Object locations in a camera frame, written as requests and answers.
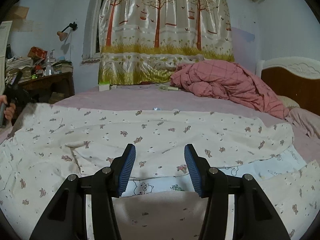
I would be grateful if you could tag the pink wall lamp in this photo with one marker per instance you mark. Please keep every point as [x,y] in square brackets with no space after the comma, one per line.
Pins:
[61,34]

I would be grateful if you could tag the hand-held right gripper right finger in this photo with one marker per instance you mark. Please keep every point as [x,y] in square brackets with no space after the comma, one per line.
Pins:
[192,170]

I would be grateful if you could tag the red box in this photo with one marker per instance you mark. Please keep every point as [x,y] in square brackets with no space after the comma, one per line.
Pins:
[37,52]

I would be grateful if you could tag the dark wooden desk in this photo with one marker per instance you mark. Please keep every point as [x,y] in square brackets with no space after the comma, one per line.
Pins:
[50,82]

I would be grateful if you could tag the tree print curtain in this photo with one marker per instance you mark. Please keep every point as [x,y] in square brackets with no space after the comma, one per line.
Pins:
[162,30]

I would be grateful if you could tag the white window frame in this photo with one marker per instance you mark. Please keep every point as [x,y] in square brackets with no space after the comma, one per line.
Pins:
[96,42]

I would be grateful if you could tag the stack of papers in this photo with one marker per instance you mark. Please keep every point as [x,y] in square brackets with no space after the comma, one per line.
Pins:
[17,67]

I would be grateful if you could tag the pink plaid quilt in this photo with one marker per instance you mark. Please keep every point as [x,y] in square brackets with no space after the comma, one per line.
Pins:
[225,82]

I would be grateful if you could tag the clear plastic bottle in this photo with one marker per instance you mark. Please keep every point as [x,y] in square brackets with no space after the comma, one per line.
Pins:
[48,67]

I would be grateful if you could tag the white and brown headboard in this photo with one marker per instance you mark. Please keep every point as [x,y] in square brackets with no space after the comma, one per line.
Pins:
[295,80]

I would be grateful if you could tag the small white hand-held fan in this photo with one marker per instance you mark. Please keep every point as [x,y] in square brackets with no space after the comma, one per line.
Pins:
[166,88]

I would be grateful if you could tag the white floral pants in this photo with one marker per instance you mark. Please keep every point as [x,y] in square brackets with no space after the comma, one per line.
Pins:
[175,135]

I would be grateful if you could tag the bed with pink sheet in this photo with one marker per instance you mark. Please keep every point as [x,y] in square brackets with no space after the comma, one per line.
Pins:
[125,97]

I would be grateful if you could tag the cardboard wall patch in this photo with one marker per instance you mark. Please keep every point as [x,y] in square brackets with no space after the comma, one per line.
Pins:
[21,13]

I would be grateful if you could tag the white cabinet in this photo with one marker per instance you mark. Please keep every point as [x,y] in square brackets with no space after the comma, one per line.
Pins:
[3,55]

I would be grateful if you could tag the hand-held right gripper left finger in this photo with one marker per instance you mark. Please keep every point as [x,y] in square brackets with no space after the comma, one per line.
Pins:
[127,170]

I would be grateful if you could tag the green and white box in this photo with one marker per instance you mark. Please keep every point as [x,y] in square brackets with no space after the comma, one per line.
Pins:
[105,87]

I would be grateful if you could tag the stack of books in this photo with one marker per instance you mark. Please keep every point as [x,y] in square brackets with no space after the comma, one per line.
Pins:
[62,67]

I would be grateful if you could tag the cream pillow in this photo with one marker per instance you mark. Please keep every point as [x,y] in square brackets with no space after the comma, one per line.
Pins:
[287,101]

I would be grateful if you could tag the person's left hand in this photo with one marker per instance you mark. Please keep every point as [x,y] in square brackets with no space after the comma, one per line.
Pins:
[11,112]

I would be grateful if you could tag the light blue cartoon pants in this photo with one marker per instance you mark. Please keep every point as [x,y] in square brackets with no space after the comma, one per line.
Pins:
[275,167]

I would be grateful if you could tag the pink pillow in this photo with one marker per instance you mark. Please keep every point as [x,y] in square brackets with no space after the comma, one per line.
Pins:
[305,120]

